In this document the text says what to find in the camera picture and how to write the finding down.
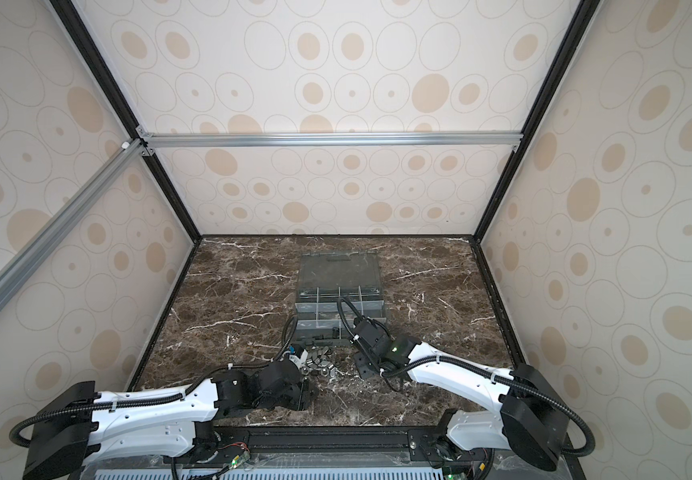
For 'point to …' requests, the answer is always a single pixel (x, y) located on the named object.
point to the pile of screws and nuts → (330, 366)
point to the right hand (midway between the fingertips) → (365, 359)
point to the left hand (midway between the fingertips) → (320, 394)
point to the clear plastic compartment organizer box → (325, 277)
